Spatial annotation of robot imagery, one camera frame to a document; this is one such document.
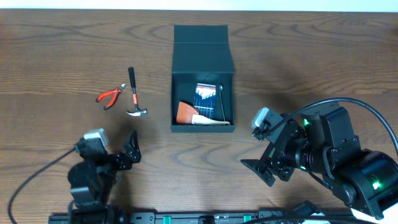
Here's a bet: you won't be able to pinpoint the dark green open box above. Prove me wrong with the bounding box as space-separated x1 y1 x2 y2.
170 25 235 133

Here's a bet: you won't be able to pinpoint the red handled pliers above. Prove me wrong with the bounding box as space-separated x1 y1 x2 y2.
96 83 126 110

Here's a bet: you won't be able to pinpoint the small black claw hammer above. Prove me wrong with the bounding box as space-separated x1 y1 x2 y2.
126 67 147 117

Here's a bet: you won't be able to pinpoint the silver combination wrench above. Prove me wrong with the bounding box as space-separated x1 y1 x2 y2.
219 85 226 121

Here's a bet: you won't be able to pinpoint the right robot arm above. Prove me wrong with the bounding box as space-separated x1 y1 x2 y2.
241 102 397 220

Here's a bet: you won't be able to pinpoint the blue screwdriver set case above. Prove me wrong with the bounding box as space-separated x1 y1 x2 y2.
193 83 216 119

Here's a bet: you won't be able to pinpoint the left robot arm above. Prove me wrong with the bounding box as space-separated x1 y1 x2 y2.
68 128 142 224

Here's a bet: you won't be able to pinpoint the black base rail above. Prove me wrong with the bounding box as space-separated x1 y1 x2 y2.
48 210 360 224

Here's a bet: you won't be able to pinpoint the orange scraper wooden handle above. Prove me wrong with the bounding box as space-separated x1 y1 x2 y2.
176 101 230 126

